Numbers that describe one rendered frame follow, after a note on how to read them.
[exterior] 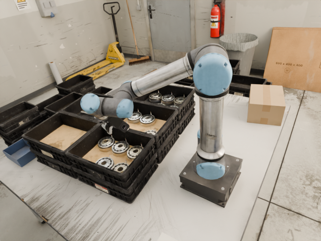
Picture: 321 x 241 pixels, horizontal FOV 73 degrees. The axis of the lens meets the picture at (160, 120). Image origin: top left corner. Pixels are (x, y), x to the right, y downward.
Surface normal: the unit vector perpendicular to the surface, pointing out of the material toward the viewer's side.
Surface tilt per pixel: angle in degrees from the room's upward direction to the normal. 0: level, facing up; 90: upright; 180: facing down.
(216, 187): 3
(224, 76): 82
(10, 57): 90
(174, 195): 0
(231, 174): 3
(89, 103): 42
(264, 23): 90
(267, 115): 90
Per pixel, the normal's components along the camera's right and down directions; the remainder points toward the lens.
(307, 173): -0.11, -0.81
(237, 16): -0.56, 0.52
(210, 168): -0.15, 0.68
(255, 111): -0.34, 0.57
